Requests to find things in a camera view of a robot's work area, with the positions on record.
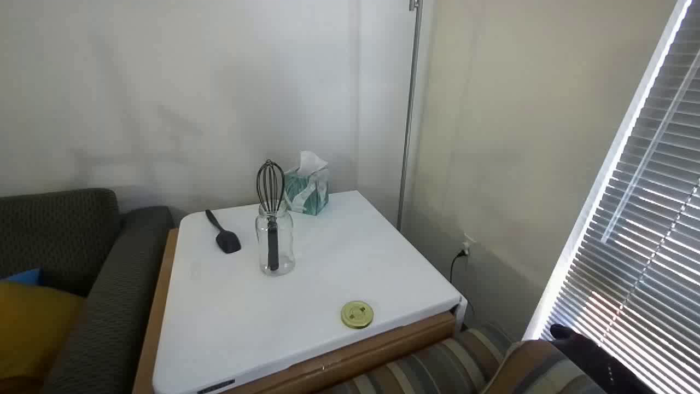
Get black dishing spoon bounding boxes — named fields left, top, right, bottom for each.
left=205, top=211, right=240, bottom=255

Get teal patterned tissue box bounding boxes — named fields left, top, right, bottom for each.
left=284, top=152, right=331, bottom=214

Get clear glass jar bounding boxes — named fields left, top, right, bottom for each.
left=256, top=209, right=296, bottom=277

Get small green round lid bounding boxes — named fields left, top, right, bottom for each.
left=340, top=300, right=374, bottom=329

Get white foam board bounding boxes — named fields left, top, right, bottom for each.
left=151, top=190, right=467, bottom=394

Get metal floor lamp pole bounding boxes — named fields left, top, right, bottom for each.
left=396, top=0, right=422, bottom=231

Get striped armchair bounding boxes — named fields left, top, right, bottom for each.
left=320, top=329, right=606, bottom=394

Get dark grey sofa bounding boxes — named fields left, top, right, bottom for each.
left=0, top=188, right=176, bottom=394

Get white window blinds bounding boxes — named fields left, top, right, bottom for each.
left=525, top=0, right=700, bottom=394

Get blue cushion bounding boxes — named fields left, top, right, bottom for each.
left=2, top=269, right=42, bottom=285

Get yellow cushion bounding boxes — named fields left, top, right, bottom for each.
left=0, top=280, right=84, bottom=380

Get black wire whisk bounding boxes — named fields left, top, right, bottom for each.
left=256, top=160, right=284, bottom=272

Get wall outlet with plug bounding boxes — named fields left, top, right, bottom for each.
left=448, top=237, right=474, bottom=283

